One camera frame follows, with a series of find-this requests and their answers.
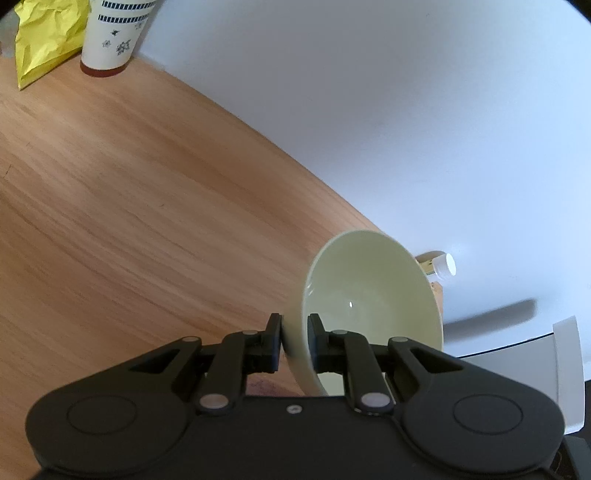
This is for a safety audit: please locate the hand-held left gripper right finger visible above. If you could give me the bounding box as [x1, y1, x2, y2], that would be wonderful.
[307, 313, 464, 416]

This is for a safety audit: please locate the white plastic panel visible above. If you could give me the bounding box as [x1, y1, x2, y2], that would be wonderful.
[552, 316, 585, 435]

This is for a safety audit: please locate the yellow crumpled bag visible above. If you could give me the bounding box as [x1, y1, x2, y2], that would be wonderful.
[14, 0, 92, 91]

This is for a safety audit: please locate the white-capped bottle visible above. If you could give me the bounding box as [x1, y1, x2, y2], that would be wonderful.
[416, 250, 457, 283]

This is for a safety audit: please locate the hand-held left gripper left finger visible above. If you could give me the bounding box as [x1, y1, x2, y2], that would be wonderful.
[129, 313, 283, 415]

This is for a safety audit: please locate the floral paper cup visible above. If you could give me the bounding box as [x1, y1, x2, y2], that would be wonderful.
[80, 0, 160, 78]

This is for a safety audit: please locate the pale green bowl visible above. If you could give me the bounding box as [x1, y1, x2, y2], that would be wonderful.
[281, 231, 445, 398]

